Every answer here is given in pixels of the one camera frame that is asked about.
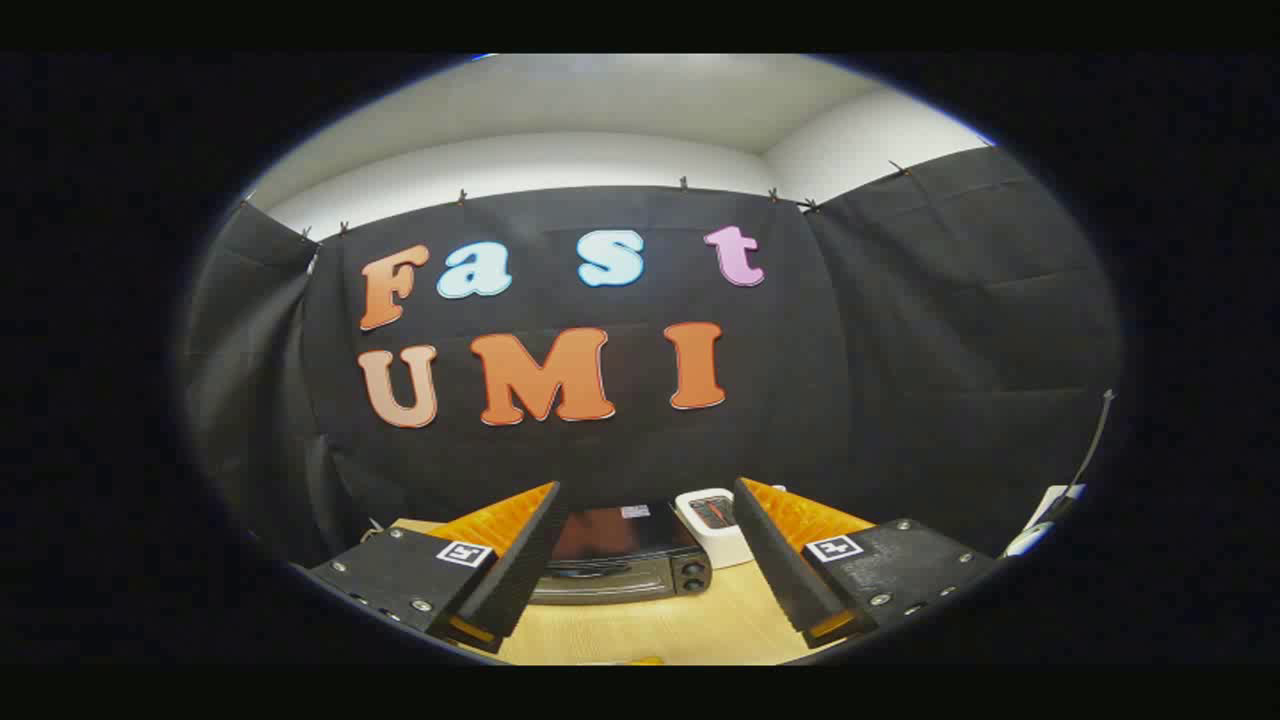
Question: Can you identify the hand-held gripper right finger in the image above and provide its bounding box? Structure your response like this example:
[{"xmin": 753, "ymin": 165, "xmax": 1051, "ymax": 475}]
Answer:
[{"xmin": 733, "ymin": 477, "xmax": 999, "ymax": 651}]

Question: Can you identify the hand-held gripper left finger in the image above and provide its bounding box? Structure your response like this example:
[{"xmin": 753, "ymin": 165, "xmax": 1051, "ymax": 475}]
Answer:
[{"xmin": 308, "ymin": 481, "xmax": 563, "ymax": 656}]

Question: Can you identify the black toaster oven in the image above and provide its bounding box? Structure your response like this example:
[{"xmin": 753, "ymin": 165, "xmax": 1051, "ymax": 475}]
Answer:
[{"xmin": 530, "ymin": 503, "xmax": 713, "ymax": 606}]

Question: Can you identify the white pop-up toaster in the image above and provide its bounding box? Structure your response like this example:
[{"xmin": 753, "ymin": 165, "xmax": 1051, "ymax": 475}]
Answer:
[{"xmin": 674, "ymin": 486, "xmax": 788, "ymax": 570}]

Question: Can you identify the grey cable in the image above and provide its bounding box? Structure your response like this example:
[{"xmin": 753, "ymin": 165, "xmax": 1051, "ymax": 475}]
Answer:
[{"xmin": 1060, "ymin": 390, "xmax": 1116, "ymax": 501}]

